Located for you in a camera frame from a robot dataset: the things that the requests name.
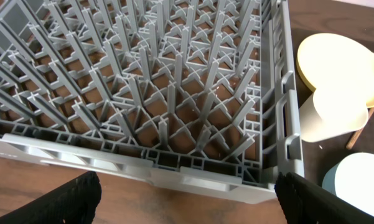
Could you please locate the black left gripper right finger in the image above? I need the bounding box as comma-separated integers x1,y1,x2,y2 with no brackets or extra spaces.
274,172,374,224

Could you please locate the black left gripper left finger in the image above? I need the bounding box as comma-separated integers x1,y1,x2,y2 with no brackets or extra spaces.
0,171,102,224

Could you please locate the white cup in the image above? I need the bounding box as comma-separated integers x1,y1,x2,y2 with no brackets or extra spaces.
299,88,369,142

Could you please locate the dark brown serving tray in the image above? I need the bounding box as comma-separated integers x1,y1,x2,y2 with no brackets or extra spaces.
292,28,374,185

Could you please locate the blue bowl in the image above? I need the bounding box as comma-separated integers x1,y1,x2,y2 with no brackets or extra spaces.
322,152,374,217

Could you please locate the wooden chopstick left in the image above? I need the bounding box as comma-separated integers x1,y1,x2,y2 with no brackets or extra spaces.
345,107,374,150

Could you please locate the yellow plate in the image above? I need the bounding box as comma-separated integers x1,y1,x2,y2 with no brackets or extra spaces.
296,33,374,108

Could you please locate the grey dish rack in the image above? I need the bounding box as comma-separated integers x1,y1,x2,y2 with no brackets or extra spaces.
0,0,304,203

